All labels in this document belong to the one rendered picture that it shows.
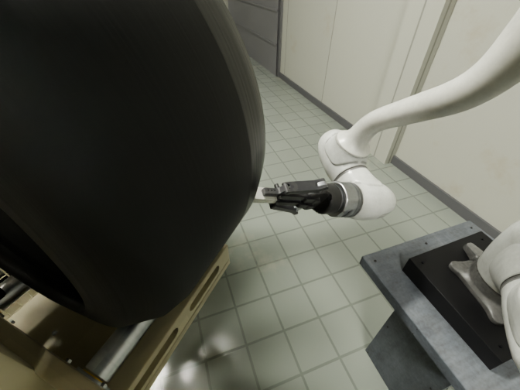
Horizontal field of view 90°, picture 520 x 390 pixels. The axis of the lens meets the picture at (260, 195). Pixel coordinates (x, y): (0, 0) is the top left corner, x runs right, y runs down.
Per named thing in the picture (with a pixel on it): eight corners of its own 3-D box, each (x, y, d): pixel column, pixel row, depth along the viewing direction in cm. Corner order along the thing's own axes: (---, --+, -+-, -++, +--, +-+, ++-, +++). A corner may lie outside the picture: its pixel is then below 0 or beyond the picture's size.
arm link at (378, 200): (343, 228, 68) (323, 187, 74) (381, 227, 75) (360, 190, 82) (373, 205, 60) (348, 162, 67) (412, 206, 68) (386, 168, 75)
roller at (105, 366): (105, 393, 42) (97, 388, 39) (83, 378, 43) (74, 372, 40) (218, 238, 66) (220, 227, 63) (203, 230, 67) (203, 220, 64)
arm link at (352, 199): (342, 224, 68) (325, 224, 65) (330, 193, 72) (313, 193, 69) (368, 206, 61) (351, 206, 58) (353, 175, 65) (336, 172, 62)
